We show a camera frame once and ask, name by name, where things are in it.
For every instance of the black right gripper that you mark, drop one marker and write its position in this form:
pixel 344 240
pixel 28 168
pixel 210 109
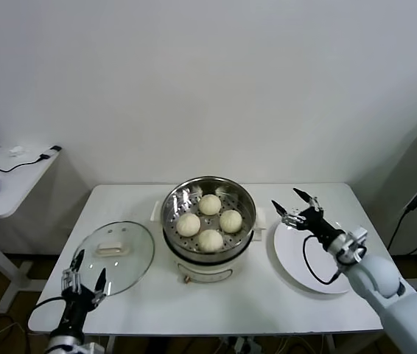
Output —
pixel 319 223

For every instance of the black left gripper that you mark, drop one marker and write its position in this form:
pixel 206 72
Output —
pixel 76 306

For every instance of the glass pot lid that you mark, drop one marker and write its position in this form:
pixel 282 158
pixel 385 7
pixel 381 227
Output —
pixel 120 265

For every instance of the white steamed baozi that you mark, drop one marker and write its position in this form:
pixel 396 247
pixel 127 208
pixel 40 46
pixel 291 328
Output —
pixel 209 204
pixel 189 225
pixel 210 239
pixel 230 220

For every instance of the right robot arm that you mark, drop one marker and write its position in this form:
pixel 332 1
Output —
pixel 378 276

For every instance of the steel steamer basket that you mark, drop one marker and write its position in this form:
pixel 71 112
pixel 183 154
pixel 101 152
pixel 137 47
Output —
pixel 179 199

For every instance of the white oval plate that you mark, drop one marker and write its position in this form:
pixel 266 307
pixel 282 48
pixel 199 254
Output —
pixel 289 254

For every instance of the white table leg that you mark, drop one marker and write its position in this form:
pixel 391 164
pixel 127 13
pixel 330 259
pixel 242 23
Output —
pixel 111 346
pixel 329 346

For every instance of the white electric cooker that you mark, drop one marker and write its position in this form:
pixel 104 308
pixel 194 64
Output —
pixel 208 271

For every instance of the white side table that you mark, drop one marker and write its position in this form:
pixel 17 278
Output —
pixel 9 184

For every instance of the small white object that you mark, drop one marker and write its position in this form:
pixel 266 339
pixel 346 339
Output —
pixel 17 151

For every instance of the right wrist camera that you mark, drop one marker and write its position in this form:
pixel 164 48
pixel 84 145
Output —
pixel 357 236

